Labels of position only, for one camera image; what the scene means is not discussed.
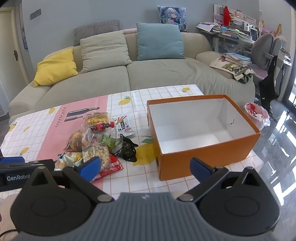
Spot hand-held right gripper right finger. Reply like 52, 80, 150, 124
177, 157, 272, 202

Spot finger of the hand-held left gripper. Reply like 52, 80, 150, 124
0, 157, 55, 172

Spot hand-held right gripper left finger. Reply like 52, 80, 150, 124
22, 156, 114, 202

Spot orange cardboard box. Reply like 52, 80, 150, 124
147, 94, 262, 181

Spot white puffed snack packet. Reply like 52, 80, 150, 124
82, 145, 110, 172

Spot red snack packet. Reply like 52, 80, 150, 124
90, 155, 123, 182

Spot clear bag yellow snacks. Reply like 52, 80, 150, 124
54, 152, 83, 172

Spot clear candy packet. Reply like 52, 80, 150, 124
81, 125, 111, 147

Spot green snack packet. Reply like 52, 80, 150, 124
102, 135, 124, 153

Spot brown bread packet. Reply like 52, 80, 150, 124
67, 128, 89, 152

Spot black snack packet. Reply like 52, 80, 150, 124
113, 136, 139, 163

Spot small cola bottle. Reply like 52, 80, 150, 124
88, 120, 115, 133

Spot yellow snack packet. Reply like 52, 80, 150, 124
85, 112, 109, 126

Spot white carrot print packet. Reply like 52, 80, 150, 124
112, 113, 136, 139

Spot pink and white checked tablecloth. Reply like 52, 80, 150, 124
0, 85, 264, 209

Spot pink plastic bag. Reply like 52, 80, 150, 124
245, 103, 270, 131

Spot white door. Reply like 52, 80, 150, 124
0, 10, 30, 116

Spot beige sofa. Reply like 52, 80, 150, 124
8, 29, 256, 118

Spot yellow pillow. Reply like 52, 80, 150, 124
33, 48, 79, 87

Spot black garment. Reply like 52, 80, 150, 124
258, 56, 282, 112

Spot stack of magazines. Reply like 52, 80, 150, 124
222, 53, 252, 67

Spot beige pillow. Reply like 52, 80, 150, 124
80, 30, 133, 74

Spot white desk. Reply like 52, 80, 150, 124
196, 22, 262, 55

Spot light blue pillow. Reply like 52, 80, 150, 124
136, 22, 186, 61

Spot grey desk chair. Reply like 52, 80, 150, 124
251, 32, 284, 82

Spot cluttered magazine shelf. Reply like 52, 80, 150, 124
196, 21, 251, 40

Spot grey pillow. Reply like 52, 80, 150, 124
73, 20, 121, 47

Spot printed figure pillow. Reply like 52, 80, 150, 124
157, 5, 189, 33

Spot red paper ornament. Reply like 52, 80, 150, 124
223, 6, 232, 26

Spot white pegboard shelf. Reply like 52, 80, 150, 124
214, 3, 257, 26

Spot narrow wall picture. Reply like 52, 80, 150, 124
18, 0, 28, 50

